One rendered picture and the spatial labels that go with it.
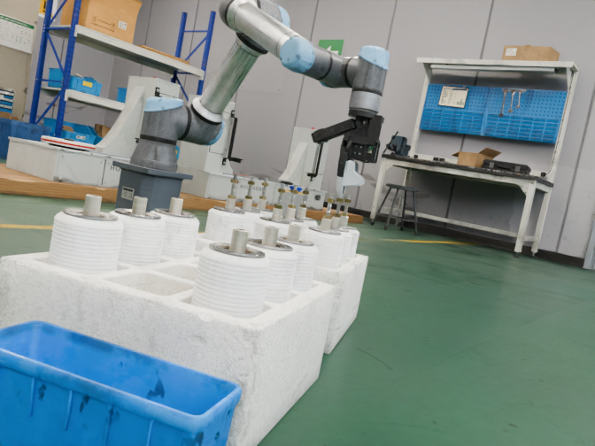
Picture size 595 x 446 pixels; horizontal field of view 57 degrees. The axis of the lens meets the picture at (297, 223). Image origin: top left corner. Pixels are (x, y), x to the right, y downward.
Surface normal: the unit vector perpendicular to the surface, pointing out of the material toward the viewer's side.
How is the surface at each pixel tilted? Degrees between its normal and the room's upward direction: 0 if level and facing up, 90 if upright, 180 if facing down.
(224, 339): 90
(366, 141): 90
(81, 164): 90
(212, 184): 90
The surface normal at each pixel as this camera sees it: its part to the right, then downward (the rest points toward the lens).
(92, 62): 0.78, 0.20
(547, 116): -0.59, -0.04
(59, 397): -0.31, 0.06
